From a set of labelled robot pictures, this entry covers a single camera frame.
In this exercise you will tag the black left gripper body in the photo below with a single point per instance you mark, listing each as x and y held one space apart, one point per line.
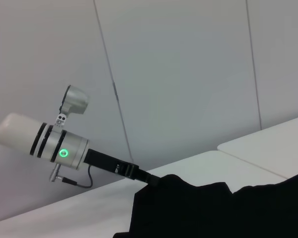
109 162

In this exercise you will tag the silver left camera mount bracket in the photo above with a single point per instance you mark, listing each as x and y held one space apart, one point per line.
61 121

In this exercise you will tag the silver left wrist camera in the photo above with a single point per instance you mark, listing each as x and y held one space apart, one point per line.
75 100

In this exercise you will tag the black shirt with white print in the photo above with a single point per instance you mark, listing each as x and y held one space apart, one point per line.
226 210

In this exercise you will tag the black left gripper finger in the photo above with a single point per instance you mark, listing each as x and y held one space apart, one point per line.
149 177

